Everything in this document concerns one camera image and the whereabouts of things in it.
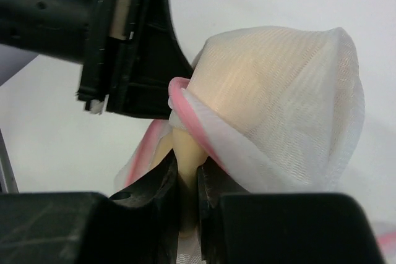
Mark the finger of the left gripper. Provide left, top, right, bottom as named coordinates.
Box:
left=106, top=0, right=192, bottom=119

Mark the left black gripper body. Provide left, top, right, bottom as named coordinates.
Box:
left=1, top=0, right=138, bottom=114

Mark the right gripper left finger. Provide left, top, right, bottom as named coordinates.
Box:
left=1, top=154, right=179, bottom=263

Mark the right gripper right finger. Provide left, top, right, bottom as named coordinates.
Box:
left=197, top=160, right=385, bottom=263

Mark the white pink mesh laundry bag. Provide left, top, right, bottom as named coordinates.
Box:
left=114, top=25, right=396, bottom=264

